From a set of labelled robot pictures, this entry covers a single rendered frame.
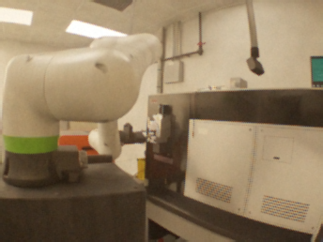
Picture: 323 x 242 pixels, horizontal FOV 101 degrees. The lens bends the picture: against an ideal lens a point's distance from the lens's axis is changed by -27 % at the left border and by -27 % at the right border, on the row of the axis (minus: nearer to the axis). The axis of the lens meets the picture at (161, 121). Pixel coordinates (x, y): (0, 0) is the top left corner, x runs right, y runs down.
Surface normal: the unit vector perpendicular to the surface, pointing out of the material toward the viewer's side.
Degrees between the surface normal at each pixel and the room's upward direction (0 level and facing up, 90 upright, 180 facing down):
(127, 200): 90
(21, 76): 88
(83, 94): 112
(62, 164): 81
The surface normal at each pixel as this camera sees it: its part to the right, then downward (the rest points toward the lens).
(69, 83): -0.09, 0.15
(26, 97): -0.10, 0.40
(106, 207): 0.51, 0.05
